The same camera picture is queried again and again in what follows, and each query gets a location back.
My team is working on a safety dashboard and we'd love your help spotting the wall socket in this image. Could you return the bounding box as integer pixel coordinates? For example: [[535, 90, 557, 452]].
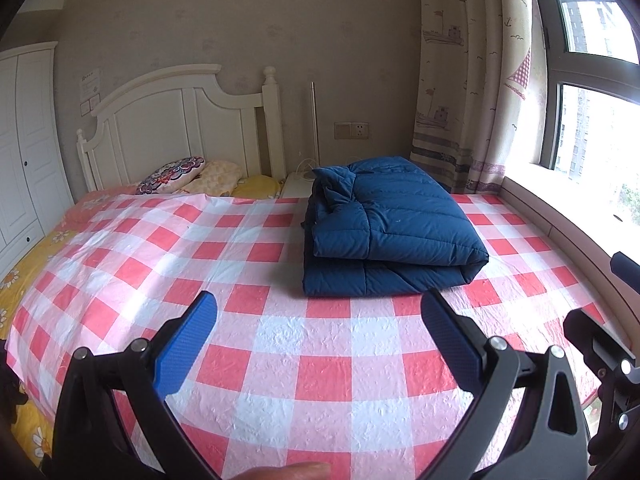
[[333, 120, 370, 140]]

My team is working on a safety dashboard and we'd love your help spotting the white bed headboard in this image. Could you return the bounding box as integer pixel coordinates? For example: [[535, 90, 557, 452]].
[[75, 64, 287, 192]]

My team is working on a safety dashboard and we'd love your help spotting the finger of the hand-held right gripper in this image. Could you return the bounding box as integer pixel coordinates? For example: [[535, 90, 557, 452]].
[[610, 252, 640, 284], [562, 307, 640, 467]]

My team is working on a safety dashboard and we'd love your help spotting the person's left hand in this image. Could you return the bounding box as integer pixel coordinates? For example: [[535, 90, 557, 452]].
[[230, 462, 332, 480]]

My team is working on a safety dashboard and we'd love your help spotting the white nightstand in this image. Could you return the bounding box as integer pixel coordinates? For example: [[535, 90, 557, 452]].
[[278, 170, 321, 199]]

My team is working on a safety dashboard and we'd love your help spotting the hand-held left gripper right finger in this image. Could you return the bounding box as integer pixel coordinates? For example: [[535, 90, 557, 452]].
[[422, 287, 592, 480]]

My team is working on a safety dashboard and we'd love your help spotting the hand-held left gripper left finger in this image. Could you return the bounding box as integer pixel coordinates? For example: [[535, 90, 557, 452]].
[[52, 290, 219, 480]]

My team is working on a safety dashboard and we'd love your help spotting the window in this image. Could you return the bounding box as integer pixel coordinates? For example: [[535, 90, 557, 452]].
[[525, 0, 640, 223]]

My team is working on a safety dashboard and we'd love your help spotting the white wall paper notice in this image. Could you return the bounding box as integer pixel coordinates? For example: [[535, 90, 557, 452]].
[[79, 67, 102, 97]]

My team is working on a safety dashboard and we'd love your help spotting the pink checked blanket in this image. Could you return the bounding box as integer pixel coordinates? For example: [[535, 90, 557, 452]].
[[5, 191, 607, 480]]

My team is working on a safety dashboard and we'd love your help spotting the white wardrobe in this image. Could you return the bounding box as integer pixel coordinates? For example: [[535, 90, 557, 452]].
[[0, 41, 76, 258]]

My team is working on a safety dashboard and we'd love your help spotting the blue quilted jacket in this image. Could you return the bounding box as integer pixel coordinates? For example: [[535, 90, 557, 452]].
[[301, 156, 490, 297]]

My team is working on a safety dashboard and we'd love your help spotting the yellow pillow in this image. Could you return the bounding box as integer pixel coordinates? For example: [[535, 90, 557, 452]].
[[231, 174, 282, 199]]

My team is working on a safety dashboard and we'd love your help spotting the window sill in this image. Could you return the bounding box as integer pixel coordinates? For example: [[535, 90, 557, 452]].
[[500, 161, 640, 306]]

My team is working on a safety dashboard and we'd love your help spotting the sailboat print curtain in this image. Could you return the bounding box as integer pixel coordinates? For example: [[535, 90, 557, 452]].
[[410, 0, 549, 196]]

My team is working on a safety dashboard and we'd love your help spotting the patterned round pillow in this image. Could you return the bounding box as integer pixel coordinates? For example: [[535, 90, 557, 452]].
[[136, 156, 206, 196]]

